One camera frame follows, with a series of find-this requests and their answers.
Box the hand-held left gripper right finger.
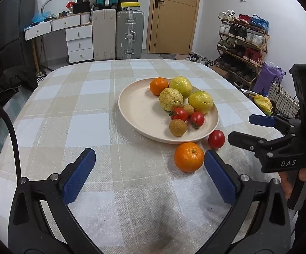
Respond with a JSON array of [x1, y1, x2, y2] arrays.
[[204, 149, 292, 254]]

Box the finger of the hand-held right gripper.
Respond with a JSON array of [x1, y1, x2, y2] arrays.
[[249, 114, 302, 136], [227, 131, 275, 155]]

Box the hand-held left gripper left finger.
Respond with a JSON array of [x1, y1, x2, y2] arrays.
[[8, 148, 102, 254]]

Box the orange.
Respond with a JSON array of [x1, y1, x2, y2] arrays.
[[174, 142, 205, 173], [150, 77, 169, 96]]

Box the red tomato with stem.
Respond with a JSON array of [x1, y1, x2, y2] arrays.
[[169, 107, 188, 122]]

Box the pale bumpy guava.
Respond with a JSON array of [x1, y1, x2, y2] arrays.
[[159, 87, 184, 112]]

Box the cream oval plate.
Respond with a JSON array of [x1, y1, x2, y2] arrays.
[[118, 77, 220, 145]]

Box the white wicker basket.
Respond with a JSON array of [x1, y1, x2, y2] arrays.
[[268, 81, 300, 118]]

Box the purple bag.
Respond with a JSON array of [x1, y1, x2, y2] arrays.
[[253, 62, 286, 96]]

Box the yellow guava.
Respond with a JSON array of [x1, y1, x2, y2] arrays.
[[168, 76, 192, 97], [188, 91, 214, 115]]

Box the cardboard box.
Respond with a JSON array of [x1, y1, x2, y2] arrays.
[[214, 65, 231, 78]]

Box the wooden shoe rack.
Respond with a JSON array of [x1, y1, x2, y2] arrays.
[[216, 12, 271, 90]]

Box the rows of shoes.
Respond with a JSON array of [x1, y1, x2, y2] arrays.
[[219, 10, 270, 82]]

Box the scattered sneakers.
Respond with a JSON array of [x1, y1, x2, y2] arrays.
[[183, 52, 217, 67]]

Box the black jacket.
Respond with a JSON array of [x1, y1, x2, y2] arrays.
[[0, 67, 38, 104]]

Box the wooden broom stick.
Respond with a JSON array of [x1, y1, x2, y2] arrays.
[[31, 38, 41, 75]]

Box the white drawer unit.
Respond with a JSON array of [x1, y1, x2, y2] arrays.
[[65, 25, 94, 64]]

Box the wooden door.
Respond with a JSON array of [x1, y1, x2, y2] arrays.
[[146, 0, 202, 55]]

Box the beige suitcase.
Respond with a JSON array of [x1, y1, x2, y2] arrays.
[[92, 9, 117, 61]]

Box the silver suitcase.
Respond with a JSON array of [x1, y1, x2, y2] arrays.
[[116, 10, 145, 60]]

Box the white desk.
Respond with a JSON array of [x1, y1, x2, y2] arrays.
[[24, 13, 93, 41]]

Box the blue plastic bag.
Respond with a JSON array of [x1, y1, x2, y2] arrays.
[[32, 11, 51, 23]]

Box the dark grey refrigerator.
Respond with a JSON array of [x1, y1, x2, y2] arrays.
[[0, 0, 38, 72]]

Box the yellow black shoe box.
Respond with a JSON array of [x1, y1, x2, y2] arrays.
[[121, 2, 141, 11]]

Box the black cable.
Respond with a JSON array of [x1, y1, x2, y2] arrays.
[[0, 98, 21, 181]]

